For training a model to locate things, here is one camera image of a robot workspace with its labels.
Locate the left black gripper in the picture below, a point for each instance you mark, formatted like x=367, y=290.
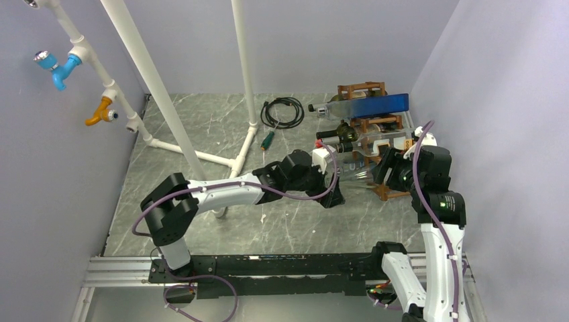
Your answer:
x=335, y=198

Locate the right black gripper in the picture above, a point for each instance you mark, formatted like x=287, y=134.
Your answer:
x=394, y=159

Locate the blue clear bottle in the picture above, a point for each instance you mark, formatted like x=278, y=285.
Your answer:
x=358, y=168

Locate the clear square liquor bottle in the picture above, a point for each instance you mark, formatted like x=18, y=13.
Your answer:
x=374, y=143

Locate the dark wine bottle cream label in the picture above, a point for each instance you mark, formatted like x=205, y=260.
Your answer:
x=348, y=133

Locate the tall blue liquid bottle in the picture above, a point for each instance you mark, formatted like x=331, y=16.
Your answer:
x=369, y=106

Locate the dark green wine bottle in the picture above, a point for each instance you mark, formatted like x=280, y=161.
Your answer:
x=320, y=107

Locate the tall clear glass bottle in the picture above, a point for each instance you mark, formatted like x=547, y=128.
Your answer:
x=360, y=180

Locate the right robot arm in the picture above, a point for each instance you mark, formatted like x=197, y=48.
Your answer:
x=441, y=213

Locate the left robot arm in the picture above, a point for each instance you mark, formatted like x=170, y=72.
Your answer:
x=171, y=207

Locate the brown wooden wine rack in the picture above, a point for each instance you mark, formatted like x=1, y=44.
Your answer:
x=380, y=125

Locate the orange plastic faucet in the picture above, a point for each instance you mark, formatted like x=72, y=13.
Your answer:
x=103, y=113

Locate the blue plastic faucet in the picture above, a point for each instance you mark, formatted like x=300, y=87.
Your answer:
x=59, y=72

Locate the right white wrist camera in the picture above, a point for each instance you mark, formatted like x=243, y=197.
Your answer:
x=420, y=138

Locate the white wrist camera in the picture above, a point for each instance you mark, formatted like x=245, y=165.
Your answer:
x=420, y=138
x=321, y=157

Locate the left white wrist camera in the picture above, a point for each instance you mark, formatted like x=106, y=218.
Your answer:
x=321, y=157

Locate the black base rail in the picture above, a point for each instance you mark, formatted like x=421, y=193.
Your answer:
x=214, y=276

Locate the green handled screwdriver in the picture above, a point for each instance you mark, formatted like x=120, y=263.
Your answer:
x=267, y=141

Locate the white PVC pipe frame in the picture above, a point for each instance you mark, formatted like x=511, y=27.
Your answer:
x=136, y=48

